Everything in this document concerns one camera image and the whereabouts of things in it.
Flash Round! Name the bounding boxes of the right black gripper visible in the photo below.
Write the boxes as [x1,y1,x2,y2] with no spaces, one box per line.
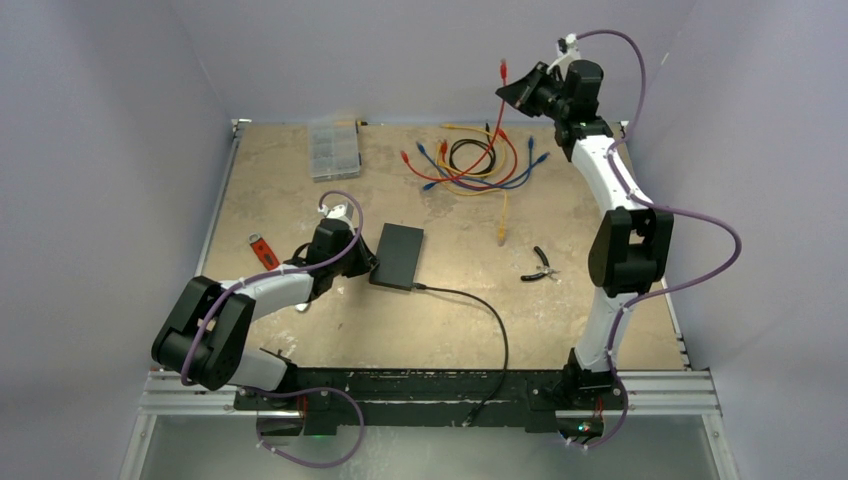
[499,62,572,121]

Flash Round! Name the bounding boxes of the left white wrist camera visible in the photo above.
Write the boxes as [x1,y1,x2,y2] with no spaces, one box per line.
[318,203,355,228]

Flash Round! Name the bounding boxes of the black network switch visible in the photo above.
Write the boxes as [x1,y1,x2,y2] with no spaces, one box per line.
[369,223,424,291]

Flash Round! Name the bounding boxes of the clear plastic organizer box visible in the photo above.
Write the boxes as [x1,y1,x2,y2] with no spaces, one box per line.
[307,118,362,182]

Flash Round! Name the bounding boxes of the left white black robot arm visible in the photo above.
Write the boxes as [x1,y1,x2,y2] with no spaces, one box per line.
[151,219,378,409]

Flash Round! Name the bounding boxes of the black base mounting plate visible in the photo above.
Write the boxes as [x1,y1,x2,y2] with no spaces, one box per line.
[234,367,624,437]

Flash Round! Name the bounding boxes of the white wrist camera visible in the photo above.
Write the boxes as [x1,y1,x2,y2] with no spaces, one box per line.
[318,203,355,228]
[546,33,581,74]

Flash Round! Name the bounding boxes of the small black cutters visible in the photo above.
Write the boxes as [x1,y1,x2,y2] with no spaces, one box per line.
[520,246,558,282]

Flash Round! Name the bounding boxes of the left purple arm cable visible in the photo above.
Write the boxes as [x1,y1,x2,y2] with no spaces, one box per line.
[180,190,367,470]

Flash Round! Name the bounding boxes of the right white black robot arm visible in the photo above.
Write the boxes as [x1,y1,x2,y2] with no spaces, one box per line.
[496,60,674,407]

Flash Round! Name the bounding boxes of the black ethernet cable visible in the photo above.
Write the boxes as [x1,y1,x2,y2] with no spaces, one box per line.
[448,123,497,180]
[413,283,511,425]

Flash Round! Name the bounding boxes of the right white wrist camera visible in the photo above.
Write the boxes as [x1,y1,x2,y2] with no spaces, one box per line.
[546,33,581,74]

